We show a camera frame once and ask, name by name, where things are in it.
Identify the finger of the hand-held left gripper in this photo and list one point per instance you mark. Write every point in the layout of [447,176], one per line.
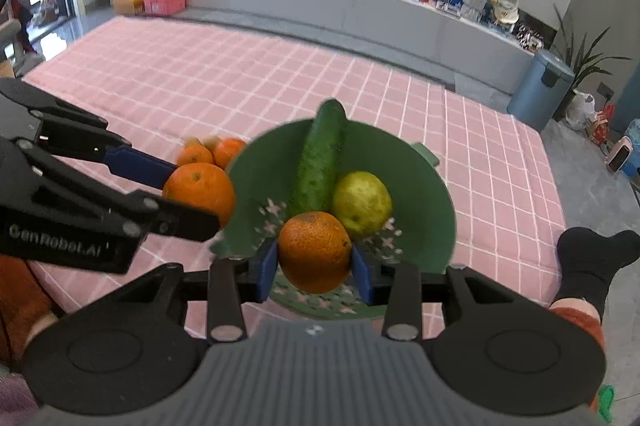
[190,221]
[140,165]

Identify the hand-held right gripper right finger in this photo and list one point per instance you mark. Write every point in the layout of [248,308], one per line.
[361,278]

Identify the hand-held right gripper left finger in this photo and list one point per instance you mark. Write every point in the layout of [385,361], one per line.
[264,271]

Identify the orange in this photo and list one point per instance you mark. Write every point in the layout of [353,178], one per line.
[314,251]
[195,154]
[229,150]
[200,191]

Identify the green colander bowl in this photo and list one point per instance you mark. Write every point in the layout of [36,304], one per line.
[415,206]

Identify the person's left orange trouser leg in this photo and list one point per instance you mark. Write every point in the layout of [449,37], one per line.
[20,301]

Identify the person's orange trouser leg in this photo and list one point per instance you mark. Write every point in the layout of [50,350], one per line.
[577,318]
[20,301]

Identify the yellow green lemon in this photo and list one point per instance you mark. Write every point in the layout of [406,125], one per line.
[362,203]

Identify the pink checked cloth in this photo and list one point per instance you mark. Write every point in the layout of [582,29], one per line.
[200,70]

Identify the green cucumber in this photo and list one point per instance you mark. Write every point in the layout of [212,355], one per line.
[317,155]

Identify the orange cardboard box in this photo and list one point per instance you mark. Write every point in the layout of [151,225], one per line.
[127,5]

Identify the person's right orange trouser leg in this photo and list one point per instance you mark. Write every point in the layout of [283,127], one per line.
[577,318]

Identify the person's foot in black sock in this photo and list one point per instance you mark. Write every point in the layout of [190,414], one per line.
[585,261]

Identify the grey television cabinet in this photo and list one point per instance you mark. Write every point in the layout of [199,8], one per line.
[325,5]

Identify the blue trash bin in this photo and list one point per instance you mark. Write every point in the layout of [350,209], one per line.
[537,93]

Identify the white plastic bag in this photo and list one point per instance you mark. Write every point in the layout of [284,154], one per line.
[580,110]

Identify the small white heater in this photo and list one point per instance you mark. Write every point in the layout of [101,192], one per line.
[617,155]

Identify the black white patterned item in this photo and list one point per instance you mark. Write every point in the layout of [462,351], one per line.
[529,35]

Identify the white hat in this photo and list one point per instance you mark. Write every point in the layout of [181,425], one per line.
[509,16]

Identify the blue water bottle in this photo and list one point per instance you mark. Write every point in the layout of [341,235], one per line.
[634,150]

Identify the long-leaf potted plant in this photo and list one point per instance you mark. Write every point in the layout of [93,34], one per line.
[582,55]

